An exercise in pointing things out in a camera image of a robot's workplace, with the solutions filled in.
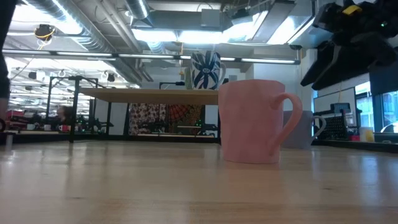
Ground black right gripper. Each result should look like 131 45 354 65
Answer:
300 0 398 91

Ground white red dotted cloth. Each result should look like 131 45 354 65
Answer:
129 103 169 136

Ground long ceiling light bar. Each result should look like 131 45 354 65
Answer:
1 49 302 65

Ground black pegboard rack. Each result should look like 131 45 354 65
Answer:
313 102 358 141

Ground black background frame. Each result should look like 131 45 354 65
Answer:
45 75 100 136

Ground orange mandala cloth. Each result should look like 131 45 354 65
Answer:
167 104 203 128

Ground lavender mug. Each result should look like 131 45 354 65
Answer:
281 110 327 150

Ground white blue floral mug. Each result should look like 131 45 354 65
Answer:
190 50 227 91

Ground silver round ventilation duct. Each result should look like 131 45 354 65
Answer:
23 0 147 85

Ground yellow container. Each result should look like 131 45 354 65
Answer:
359 126 376 143

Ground wooden shelf black legs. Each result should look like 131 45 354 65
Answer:
68 86 222 144

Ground seated person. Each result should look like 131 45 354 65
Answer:
55 105 75 126

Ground pink mug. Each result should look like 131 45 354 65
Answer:
218 78 303 165

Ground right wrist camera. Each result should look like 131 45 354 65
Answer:
312 1 346 32

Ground whiteboard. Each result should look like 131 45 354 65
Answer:
313 86 357 113

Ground yellow black cable reel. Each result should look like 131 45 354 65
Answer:
33 24 57 42

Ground grey rectangular air duct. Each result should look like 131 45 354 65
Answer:
248 0 312 44

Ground red storage box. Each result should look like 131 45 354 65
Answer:
5 109 26 130

